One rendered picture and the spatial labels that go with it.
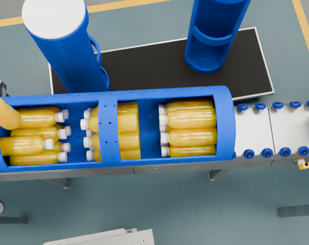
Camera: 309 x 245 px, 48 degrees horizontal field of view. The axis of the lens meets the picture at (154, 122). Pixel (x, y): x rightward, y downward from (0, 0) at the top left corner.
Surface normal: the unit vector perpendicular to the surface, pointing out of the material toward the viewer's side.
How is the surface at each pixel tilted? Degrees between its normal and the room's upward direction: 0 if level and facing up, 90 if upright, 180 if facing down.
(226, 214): 0
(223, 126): 22
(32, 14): 0
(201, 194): 0
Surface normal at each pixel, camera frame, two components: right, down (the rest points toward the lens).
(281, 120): 0.00, -0.28
